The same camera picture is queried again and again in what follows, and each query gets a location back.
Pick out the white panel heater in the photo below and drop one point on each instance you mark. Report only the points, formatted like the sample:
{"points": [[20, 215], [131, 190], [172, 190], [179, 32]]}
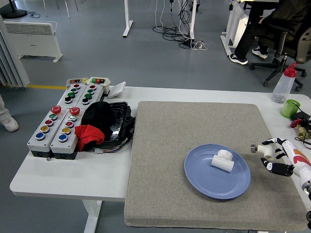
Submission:
{"points": [[34, 41]]}

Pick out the black plastic tray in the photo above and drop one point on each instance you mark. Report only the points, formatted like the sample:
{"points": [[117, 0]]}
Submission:
{"points": [[120, 121]]}

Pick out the large white pipe tee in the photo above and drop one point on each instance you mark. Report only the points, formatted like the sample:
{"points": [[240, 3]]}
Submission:
{"points": [[222, 162]]}

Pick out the white desk with side panel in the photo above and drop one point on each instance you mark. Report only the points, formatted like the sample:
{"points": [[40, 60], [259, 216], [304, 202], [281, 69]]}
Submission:
{"points": [[233, 26]]}

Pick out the white table leg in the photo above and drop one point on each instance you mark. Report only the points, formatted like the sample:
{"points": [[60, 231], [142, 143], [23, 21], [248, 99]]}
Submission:
{"points": [[91, 216]]}

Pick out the black office chair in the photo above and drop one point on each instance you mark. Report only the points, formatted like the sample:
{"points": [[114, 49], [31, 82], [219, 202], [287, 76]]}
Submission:
{"points": [[291, 46]]}

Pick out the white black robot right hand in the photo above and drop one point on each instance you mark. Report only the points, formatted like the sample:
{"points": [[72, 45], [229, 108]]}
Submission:
{"points": [[298, 160]]}

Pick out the green plastic cup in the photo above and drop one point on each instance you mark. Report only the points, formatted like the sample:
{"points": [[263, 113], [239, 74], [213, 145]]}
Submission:
{"points": [[288, 109]]}

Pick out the grey-brown mat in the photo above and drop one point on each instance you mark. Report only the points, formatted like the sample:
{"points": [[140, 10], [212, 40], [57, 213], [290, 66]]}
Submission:
{"points": [[170, 145]]}

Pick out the white power strip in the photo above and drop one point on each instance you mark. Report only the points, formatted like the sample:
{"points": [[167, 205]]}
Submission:
{"points": [[200, 46]]}

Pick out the flat grey switch plate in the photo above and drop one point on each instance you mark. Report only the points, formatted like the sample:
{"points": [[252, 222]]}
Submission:
{"points": [[74, 81]]}

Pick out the seated person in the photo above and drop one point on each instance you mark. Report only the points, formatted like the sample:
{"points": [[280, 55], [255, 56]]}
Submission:
{"points": [[250, 34]]}

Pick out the red cloth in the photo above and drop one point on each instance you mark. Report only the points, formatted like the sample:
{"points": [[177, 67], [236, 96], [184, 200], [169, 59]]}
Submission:
{"points": [[88, 134]]}

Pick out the black power adapter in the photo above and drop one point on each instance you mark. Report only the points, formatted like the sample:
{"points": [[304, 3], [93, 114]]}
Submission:
{"points": [[302, 116]]}

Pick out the black fan base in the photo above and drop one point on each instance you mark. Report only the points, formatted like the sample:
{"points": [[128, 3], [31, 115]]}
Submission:
{"points": [[13, 12]]}

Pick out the white table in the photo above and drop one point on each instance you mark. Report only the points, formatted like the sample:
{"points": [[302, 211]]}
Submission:
{"points": [[85, 174]]}

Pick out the metal chair legs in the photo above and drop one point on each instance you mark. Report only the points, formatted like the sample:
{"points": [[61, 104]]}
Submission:
{"points": [[65, 9]]}

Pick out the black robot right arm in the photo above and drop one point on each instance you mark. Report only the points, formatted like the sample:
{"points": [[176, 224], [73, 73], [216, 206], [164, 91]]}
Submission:
{"points": [[308, 187]]}

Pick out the white wall switch panel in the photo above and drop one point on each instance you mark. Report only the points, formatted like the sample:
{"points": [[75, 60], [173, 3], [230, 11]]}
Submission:
{"points": [[116, 90]]}

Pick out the clear squeeze bottle red cap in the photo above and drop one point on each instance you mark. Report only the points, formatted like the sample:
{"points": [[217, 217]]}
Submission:
{"points": [[283, 86]]}

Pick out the black fabric bag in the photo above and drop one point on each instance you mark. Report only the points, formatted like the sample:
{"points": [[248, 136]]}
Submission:
{"points": [[97, 115]]}

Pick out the beige red-green switch box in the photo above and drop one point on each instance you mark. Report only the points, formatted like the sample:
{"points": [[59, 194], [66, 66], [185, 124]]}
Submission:
{"points": [[98, 80]]}

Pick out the grey four-button control box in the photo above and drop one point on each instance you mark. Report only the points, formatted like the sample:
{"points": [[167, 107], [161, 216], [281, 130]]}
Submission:
{"points": [[66, 93], [96, 93]]}

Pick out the standing person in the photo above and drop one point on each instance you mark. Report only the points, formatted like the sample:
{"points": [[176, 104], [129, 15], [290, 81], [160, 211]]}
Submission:
{"points": [[8, 123]]}

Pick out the grey five-button control box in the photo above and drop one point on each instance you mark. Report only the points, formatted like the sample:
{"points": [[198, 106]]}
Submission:
{"points": [[62, 146], [40, 143]]}

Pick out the white pipe tee metal nut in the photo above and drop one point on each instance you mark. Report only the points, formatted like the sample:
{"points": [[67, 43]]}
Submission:
{"points": [[261, 148]]}

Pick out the white desk frame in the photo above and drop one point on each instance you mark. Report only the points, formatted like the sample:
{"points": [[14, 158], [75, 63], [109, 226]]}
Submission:
{"points": [[126, 24]]}

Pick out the white ribbed partition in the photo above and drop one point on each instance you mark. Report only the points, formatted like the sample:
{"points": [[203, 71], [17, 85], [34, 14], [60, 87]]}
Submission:
{"points": [[9, 63]]}

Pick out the blue plate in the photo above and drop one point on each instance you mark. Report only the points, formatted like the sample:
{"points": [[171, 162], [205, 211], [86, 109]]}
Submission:
{"points": [[216, 182]]}

